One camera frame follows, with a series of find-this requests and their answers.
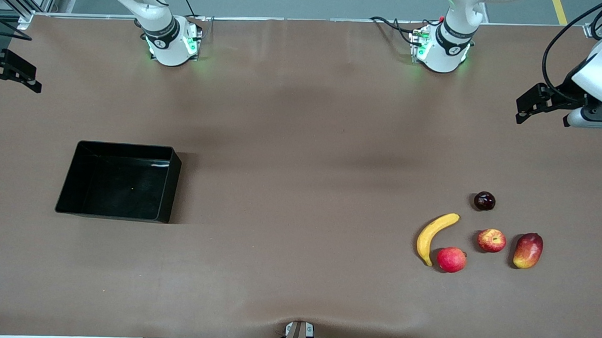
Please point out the red pomegranate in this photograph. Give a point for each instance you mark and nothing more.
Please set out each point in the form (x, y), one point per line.
(451, 260)

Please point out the dark purple plum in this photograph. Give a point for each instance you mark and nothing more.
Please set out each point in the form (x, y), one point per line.
(484, 201)

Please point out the brown table cover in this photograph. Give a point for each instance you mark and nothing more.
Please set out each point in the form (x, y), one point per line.
(277, 263)

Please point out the black plastic box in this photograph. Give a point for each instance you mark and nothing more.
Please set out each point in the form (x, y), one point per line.
(120, 187)

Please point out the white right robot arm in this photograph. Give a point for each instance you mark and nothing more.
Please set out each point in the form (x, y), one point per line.
(167, 49)

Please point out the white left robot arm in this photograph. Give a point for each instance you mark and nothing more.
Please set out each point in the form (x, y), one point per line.
(442, 54)

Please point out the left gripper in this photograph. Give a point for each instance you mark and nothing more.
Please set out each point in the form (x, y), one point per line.
(560, 94)

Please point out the red yellow mango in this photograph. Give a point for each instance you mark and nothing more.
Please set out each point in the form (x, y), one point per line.
(528, 251)

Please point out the red yellow apple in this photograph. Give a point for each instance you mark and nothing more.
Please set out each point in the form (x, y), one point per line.
(491, 240)

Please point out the yellow banana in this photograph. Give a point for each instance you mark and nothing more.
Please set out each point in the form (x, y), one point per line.
(429, 233)

